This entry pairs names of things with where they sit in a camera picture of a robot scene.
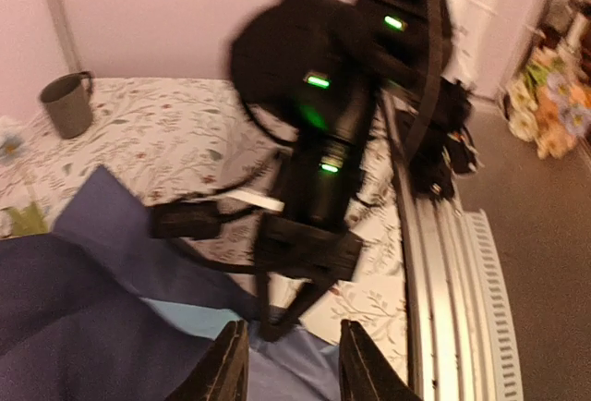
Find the background flower bouquet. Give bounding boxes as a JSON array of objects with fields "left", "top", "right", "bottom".
[{"left": 506, "top": 47, "right": 590, "bottom": 159}]

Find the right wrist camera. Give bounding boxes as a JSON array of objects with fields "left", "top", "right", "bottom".
[{"left": 149, "top": 188, "right": 284, "bottom": 240}]

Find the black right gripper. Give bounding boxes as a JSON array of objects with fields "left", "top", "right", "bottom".
[{"left": 255, "top": 215, "right": 363, "bottom": 341}]

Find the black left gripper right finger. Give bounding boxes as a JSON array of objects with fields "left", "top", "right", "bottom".
[{"left": 339, "top": 320, "right": 420, "bottom": 401}]

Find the white fake flower stem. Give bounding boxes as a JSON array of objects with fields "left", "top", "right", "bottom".
[{"left": 4, "top": 201, "right": 49, "bottom": 237}]

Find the floral patterned tablecloth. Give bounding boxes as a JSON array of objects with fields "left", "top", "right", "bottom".
[{"left": 1, "top": 78, "right": 409, "bottom": 379}]

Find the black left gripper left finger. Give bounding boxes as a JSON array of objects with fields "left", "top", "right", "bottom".
[{"left": 166, "top": 321, "right": 249, "bottom": 401}]

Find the right aluminium frame post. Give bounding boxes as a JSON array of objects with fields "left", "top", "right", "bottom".
[{"left": 46, "top": 0, "right": 82, "bottom": 72}]

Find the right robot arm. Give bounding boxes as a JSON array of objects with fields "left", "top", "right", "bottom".
[{"left": 229, "top": 0, "right": 475, "bottom": 342}]

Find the blue wrapping paper sheet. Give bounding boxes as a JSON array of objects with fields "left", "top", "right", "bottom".
[{"left": 1, "top": 167, "right": 340, "bottom": 400}]

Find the pale blue fake flower stem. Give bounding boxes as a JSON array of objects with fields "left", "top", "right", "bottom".
[{"left": 0, "top": 115, "right": 25, "bottom": 164}]

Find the dark grey metal mug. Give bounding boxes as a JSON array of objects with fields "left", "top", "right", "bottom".
[{"left": 39, "top": 71, "right": 94, "bottom": 140}]

